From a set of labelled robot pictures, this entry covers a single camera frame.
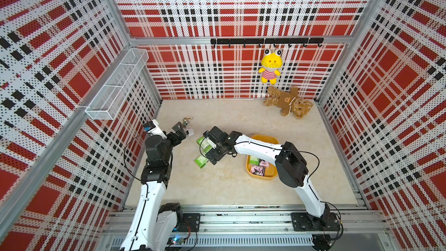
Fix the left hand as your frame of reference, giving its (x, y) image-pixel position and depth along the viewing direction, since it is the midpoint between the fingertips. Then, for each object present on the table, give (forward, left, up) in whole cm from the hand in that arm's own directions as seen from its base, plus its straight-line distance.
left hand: (177, 126), depth 78 cm
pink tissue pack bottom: (-12, -37, -21) cm, 45 cm away
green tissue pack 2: (+1, -10, -21) cm, 24 cm away
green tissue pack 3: (-7, -9, -21) cm, 24 cm away
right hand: (-2, -18, -18) cm, 26 cm away
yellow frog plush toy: (+35, -46, +11) cm, 59 cm away
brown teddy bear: (+32, -62, -17) cm, 71 cm away
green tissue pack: (+5, -7, -20) cm, 22 cm away
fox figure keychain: (+22, +5, -24) cm, 33 cm away
